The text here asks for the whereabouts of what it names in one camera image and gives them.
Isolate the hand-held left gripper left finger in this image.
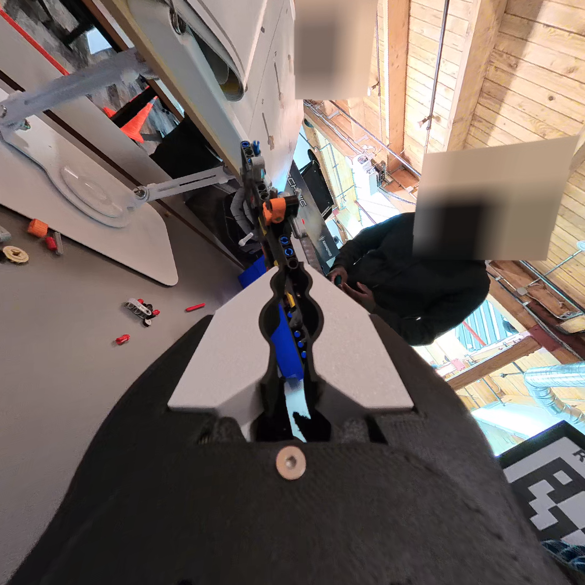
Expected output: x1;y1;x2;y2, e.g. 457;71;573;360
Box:
167;266;280;440

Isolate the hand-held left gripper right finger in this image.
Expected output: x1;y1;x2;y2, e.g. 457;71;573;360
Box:
305;266;414;431

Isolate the lego car chassis assembly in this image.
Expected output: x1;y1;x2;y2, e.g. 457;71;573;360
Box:
229;139;321;362

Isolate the person's right forearm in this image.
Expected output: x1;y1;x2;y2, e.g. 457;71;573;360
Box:
541;538;585;574

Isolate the black lego set box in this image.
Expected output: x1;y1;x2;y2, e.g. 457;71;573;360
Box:
153;116;341;275

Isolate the white ceiling device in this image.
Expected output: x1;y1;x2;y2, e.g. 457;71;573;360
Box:
352;154;389;193

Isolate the orange traffic cone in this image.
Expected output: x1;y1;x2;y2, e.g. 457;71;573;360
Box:
103;95;158;143

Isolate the rolled grey mat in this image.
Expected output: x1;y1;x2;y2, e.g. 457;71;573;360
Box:
169;0;248;102

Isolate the white partition panel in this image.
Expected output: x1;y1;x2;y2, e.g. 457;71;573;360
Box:
98;0;304;183

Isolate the silver ventilation duct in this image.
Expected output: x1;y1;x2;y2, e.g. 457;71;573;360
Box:
523;363;585;423

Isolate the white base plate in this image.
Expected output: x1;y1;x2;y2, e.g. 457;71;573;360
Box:
0;87;179;286

